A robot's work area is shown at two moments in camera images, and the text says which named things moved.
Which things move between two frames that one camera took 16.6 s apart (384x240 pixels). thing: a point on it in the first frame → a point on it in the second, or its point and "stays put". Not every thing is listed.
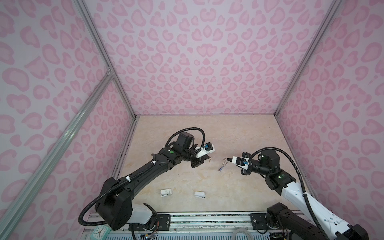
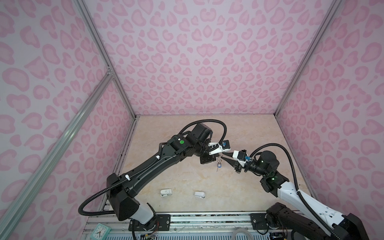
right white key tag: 200,194 stays put
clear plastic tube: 242,229 stays put
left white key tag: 165,192 stays put
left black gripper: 198,161 → 211,158
